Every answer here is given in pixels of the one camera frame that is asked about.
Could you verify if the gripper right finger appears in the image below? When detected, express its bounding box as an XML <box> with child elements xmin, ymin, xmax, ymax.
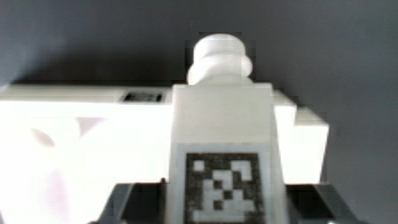
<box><xmin>286</xmin><ymin>183</ymin><xmax>367</xmax><ymax>224</ymax></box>

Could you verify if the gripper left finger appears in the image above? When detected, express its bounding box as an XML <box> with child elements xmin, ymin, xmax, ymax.
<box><xmin>87</xmin><ymin>179</ymin><xmax>166</xmax><ymax>224</ymax></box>

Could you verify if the white table leg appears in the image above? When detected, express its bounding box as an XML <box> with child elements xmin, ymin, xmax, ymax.
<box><xmin>165</xmin><ymin>34</ymin><xmax>289</xmax><ymax>224</ymax></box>

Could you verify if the white square tabletop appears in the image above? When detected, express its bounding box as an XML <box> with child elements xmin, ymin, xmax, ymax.
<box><xmin>0</xmin><ymin>85</ymin><xmax>328</xmax><ymax>224</ymax></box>

